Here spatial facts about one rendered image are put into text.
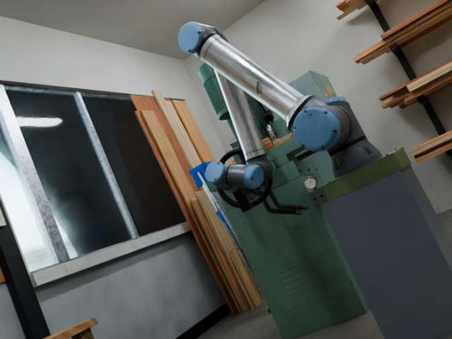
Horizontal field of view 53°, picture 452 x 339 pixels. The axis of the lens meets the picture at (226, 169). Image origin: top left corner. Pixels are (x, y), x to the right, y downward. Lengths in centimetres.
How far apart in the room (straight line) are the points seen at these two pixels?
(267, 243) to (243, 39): 321
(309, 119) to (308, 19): 342
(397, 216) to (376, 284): 25
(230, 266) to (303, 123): 238
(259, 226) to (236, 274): 145
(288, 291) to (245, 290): 142
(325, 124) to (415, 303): 66
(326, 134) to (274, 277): 103
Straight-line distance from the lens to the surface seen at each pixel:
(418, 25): 418
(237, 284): 374
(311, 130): 152
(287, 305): 236
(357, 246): 166
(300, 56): 485
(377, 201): 161
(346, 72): 469
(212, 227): 374
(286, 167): 226
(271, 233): 230
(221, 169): 174
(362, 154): 168
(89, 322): 159
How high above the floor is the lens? 58
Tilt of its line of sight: 8 degrees up
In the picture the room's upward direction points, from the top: 24 degrees counter-clockwise
